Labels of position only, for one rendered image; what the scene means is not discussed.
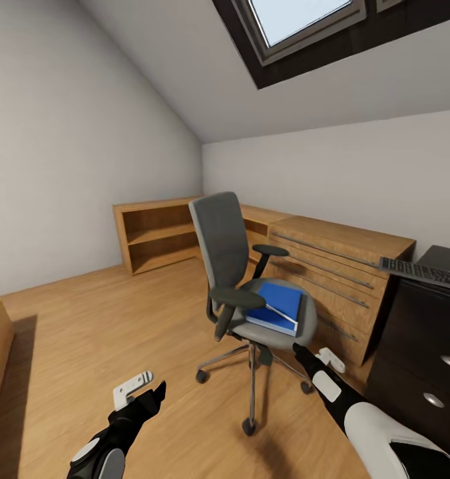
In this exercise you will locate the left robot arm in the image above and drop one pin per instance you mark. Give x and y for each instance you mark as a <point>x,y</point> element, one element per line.
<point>104,456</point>

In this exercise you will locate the folder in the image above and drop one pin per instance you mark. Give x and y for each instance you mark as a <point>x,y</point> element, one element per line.
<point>285,300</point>

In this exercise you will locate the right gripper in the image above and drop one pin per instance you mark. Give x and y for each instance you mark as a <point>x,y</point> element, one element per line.
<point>306,358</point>

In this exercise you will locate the pen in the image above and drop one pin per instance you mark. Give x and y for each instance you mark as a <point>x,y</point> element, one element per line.
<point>282,315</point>

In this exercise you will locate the swivel chair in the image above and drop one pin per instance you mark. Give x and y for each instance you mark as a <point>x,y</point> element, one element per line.
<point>221,234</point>

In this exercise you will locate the keyboard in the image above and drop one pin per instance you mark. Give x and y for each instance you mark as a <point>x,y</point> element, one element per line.
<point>413,271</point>

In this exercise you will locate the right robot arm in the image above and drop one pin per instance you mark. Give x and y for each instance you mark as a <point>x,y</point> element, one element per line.
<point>388,449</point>

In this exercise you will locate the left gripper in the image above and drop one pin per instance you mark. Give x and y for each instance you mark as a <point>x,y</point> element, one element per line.
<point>141,409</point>

